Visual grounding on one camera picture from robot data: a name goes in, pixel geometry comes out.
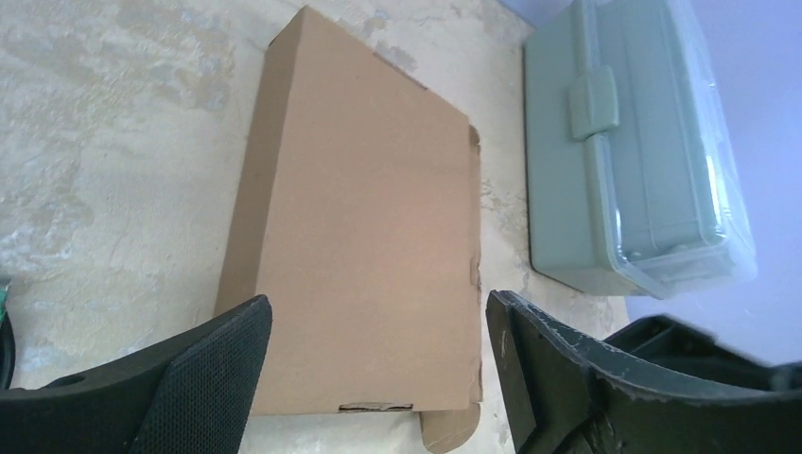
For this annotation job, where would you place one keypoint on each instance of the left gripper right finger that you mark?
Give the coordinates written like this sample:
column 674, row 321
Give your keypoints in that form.
column 567, row 392

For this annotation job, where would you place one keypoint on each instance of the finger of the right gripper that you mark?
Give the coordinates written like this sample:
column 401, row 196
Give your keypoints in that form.
column 685, row 349

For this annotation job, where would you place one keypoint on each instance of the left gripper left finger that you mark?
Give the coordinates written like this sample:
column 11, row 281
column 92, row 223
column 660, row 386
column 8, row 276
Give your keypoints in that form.
column 191, row 393

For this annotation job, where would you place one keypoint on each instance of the brown cardboard box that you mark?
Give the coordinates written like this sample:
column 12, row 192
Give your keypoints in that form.
column 357, row 214

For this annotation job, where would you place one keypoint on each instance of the clear plastic storage bin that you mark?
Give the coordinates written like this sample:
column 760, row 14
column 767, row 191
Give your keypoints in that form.
column 632, row 184

